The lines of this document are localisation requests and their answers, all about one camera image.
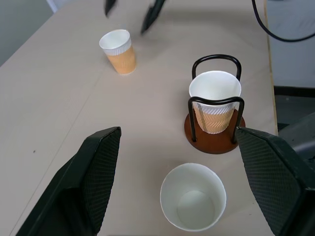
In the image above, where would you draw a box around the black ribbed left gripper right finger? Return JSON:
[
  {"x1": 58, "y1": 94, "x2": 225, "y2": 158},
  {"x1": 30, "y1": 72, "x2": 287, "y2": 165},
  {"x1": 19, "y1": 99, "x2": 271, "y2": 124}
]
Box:
[{"x1": 234, "y1": 126, "x2": 315, "y2": 236}]

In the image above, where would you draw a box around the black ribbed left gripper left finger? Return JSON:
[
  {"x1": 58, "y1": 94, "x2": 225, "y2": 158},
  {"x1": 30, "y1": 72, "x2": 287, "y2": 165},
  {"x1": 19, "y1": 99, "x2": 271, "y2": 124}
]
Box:
[{"x1": 16, "y1": 126, "x2": 122, "y2": 236}]

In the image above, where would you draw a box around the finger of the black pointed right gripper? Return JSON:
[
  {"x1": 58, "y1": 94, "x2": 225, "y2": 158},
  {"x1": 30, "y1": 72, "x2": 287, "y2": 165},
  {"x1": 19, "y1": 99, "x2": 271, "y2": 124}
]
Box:
[
  {"x1": 140, "y1": 0, "x2": 168, "y2": 35},
  {"x1": 104, "y1": 0, "x2": 118, "y2": 18}
]

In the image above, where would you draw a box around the orange and white paper cup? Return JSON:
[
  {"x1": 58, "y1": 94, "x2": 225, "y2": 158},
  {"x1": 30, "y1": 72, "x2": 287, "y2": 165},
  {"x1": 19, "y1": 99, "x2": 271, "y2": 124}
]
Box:
[
  {"x1": 99, "y1": 29, "x2": 137, "y2": 76},
  {"x1": 159, "y1": 163, "x2": 227, "y2": 232},
  {"x1": 189, "y1": 71, "x2": 242, "y2": 135}
]

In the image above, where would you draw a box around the dark grey rounded housing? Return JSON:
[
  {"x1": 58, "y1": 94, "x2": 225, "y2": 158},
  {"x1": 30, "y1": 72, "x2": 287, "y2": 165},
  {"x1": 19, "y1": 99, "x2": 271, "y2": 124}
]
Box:
[{"x1": 278, "y1": 113, "x2": 315, "y2": 170}]

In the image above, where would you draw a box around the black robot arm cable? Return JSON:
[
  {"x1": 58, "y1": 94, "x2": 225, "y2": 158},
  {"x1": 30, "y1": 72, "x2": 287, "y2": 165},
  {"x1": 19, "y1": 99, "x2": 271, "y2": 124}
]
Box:
[{"x1": 251, "y1": 0, "x2": 315, "y2": 42}]

